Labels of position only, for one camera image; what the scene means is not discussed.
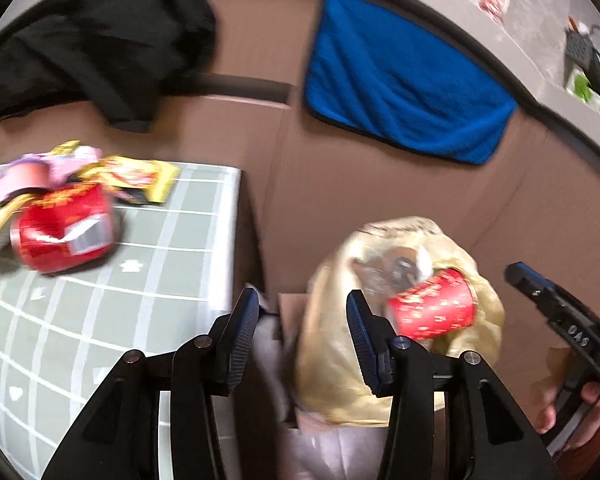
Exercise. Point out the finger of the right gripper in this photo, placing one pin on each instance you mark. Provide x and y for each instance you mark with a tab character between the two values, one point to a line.
544	293

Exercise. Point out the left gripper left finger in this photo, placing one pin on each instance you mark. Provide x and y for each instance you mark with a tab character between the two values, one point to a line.
233	341

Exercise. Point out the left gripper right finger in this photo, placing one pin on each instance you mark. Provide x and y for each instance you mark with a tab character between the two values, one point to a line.
370	334

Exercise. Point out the red paper cup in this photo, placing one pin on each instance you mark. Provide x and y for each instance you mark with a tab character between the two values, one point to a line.
442	304

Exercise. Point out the yellow snack wrapper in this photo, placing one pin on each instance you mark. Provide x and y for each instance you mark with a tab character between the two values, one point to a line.
132	181

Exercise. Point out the crushed red can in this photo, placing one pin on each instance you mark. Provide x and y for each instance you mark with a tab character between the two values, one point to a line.
65	228

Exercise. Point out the pink purple sponge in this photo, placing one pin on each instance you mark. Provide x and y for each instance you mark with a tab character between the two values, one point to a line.
25	175

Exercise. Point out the pink candy wrapper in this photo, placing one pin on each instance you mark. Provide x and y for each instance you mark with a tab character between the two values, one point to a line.
69	158

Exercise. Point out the person's right hand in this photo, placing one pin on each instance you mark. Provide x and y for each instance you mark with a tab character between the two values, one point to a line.
568	400

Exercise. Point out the green grid tablecloth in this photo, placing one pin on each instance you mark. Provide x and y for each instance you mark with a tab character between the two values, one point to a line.
170	276

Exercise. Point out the green plastic bag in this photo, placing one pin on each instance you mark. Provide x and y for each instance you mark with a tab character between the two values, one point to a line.
579	87

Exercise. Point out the black utensil rack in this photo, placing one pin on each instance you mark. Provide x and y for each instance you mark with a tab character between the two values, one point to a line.
580	50

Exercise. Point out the blue towel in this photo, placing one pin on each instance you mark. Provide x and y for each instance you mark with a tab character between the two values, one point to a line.
381	75

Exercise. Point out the red filled plastic bottle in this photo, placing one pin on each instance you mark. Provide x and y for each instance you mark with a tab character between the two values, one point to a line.
494	8

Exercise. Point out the black jacket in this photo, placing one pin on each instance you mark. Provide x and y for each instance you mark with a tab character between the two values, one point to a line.
124	56

